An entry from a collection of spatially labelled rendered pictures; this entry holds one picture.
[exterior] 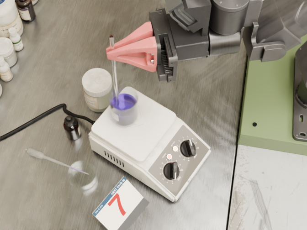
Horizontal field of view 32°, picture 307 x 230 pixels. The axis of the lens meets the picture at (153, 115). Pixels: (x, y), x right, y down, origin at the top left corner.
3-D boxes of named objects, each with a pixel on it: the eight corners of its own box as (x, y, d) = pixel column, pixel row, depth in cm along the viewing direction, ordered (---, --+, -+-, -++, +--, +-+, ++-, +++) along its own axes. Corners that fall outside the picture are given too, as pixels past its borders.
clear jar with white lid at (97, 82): (102, 83, 113) (99, 62, 106) (120, 101, 111) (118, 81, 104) (80, 100, 111) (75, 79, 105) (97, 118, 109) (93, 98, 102)
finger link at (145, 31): (109, 65, 77) (173, 55, 78) (102, 26, 80) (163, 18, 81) (112, 90, 83) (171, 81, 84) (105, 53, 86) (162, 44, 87)
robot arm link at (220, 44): (205, 38, 78) (250, 31, 79) (196, 9, 81) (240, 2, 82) (201, 65, 84) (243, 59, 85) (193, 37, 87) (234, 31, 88)
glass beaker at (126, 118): (135, 133, 98) (134, 111, 91) (107, 127, 99) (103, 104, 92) (143, 105, 101) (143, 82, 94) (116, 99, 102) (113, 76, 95)
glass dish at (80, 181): (66, 189, 102) (64, 184, 100) (72, 162, 104) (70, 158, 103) (94, 193, 101) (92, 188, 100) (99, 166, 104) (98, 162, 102)
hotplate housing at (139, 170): (211, 154, 105) (215, 135, 98) (174, 206, 100) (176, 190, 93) (120, 99, 112) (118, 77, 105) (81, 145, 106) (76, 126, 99)
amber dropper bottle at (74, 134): (71, 143, 107) (67, 127, 100) (62, 133, 108) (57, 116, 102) (83, 134, 108) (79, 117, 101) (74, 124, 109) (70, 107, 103)
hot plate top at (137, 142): (178, 117, 100) (178, 114, 100) (141, 165, 96) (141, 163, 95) (127, 86, 104) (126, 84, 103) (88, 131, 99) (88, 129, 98)
